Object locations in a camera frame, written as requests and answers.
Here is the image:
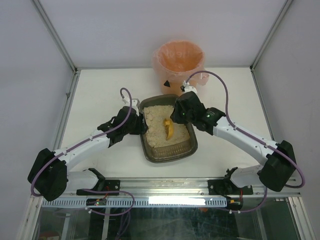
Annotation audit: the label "cat litter granules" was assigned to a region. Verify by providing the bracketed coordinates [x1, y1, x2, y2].
[143, 105, 190, 148]

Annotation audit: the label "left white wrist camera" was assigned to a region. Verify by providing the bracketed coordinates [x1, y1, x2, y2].
[122, 96, 140, 112]

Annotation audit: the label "dark grey litter box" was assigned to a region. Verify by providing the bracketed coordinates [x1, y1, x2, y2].
[139, 94, 198, 164]

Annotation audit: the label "yellow plastic litter scoop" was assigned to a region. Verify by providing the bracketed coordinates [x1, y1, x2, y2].
[163, 118, 174, 140]

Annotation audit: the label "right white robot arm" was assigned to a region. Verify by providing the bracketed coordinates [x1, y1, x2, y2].
[170, 91, 296, 192]

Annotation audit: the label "aluminium mounting rail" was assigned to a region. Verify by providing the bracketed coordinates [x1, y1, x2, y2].
[32, 177, 300, 199]

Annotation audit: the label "translucent pink bin liner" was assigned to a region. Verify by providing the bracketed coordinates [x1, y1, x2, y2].
[151, 41, 210, 87]

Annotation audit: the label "white slotted cable duct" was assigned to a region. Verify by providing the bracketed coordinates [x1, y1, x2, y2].
[42, 196, 227, 208]

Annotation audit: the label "orange trash bin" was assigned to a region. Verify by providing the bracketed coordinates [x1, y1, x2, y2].
[159, 42, 205, 99]

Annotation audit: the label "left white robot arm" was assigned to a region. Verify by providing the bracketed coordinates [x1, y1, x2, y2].
[27, 106, 148, 201]

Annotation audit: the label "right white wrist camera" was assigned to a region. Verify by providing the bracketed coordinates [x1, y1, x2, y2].
[180, 81, 198, 94]

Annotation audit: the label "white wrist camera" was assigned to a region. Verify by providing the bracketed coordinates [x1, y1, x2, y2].
[122, 96, 140, 112]
[180, 81, 198, 94]

